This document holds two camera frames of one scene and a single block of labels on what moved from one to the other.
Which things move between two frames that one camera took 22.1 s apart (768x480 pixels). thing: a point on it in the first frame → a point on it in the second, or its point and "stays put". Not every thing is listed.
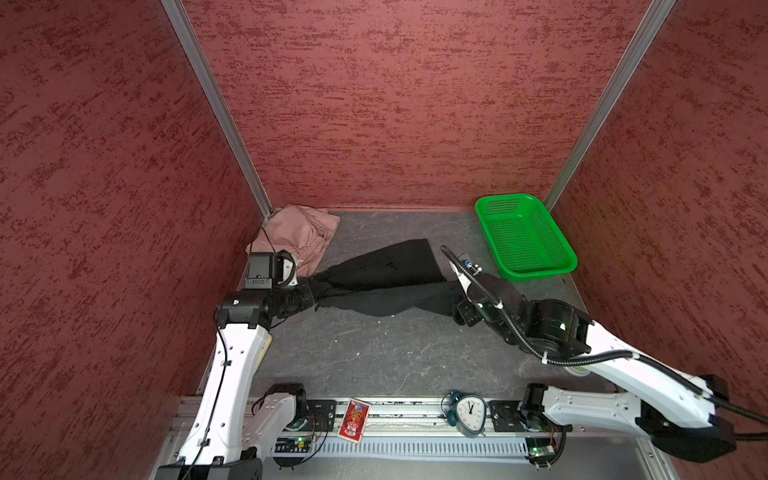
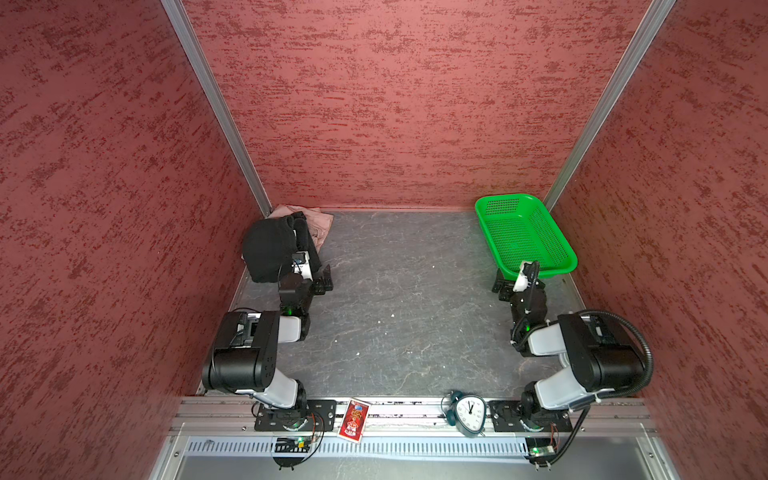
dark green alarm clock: x=466 y=412 stays put
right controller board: x=540 y=451 stays put
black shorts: x=398 y=280 → x=269 y=246
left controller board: x=290 y=451 stays put
